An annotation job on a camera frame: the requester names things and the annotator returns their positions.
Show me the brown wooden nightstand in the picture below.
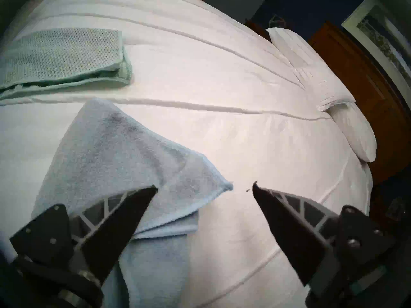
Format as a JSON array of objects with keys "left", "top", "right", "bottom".
[{"left": 245, "top": 19, "right": 273, "bottom": 41}]

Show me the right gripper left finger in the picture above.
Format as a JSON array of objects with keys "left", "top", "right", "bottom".
[{"left": 10, "top": 186, "right": 159, "bottom": 284}]

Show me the framed flower seascape picture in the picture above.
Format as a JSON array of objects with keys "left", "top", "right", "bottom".
[{"left": 341, "top": 0, "right": 411, "bottom": 86}]

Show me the mint green hand towel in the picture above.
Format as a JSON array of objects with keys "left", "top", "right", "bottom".
[{"left": 0, "top": 28, "right": 133, "bottom": 101}]

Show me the brown wooden headboard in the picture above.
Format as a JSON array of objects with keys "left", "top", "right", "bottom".
[{"left": 308, "top": 21, "right": 411, "bottom": 183}]

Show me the square pleated white pillow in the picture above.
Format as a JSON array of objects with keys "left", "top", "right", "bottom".
[{"left": 291, "top": 65, "right": 356, "bottom": 111}]

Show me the light blue hand towel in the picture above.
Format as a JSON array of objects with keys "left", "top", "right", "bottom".
[{"left": 31, "top": 97, "right": 234, "bottom": 308}]

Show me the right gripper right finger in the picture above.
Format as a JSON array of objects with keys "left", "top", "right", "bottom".
[{"left": 252, "top": 182, "right": 398, "bottom": 288}]

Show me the white bed comforter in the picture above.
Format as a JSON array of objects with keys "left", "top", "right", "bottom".
[{"left": 0, "top": 0, "right": 374, "bottom": 308}]

